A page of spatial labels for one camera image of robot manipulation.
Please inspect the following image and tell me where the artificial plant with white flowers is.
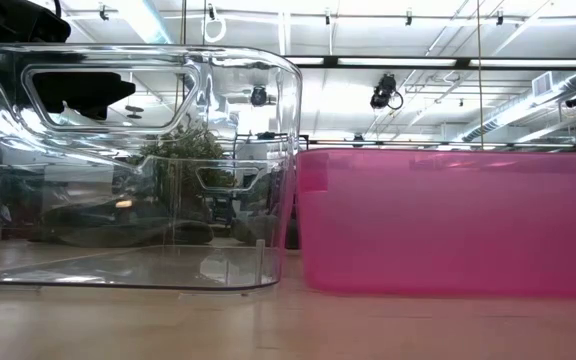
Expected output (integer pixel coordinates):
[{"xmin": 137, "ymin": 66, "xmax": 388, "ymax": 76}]
[{"xmin": 127, "ymin": 124, "xmax": 237, "ymax": 216}]

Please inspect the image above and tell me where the black overhead rig beam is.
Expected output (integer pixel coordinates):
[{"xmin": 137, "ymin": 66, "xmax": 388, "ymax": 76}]
[{"xmin": 283, "ymin": 54, "xmax": 576, "ymax": 71}]

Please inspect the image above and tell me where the silver ventilation duct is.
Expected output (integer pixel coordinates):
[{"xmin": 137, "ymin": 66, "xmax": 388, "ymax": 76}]
[{"xmin": 460, "ymin": 69, "xmax": 576, "ymax": 144}]

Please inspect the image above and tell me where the pink-red plastic bin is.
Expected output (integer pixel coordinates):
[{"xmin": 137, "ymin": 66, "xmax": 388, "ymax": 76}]
[{"xmin": 295, "ymin": 148, "xmax": 576, "ymax": 301}]

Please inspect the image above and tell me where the thin hanging cable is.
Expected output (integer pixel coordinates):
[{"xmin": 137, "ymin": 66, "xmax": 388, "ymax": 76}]
[{"xmin": 475, "ymin": 0, "xmax": 484, "ymax": 151}]

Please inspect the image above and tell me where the black hanging camera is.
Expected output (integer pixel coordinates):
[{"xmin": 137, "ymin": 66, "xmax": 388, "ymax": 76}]
[
  {"xmin": 369, "ymin": 73, "xmax": 405, "ymax": 111},
  {"xmin": 250, "ymin": 85, "xmax": 269, "ymax": 107}
]

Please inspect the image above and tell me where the clear plastic bin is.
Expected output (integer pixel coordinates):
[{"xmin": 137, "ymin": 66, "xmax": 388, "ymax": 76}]
[{"xmin": 0, "ymin": 42, "xmax": 303, "ymax": 292}]

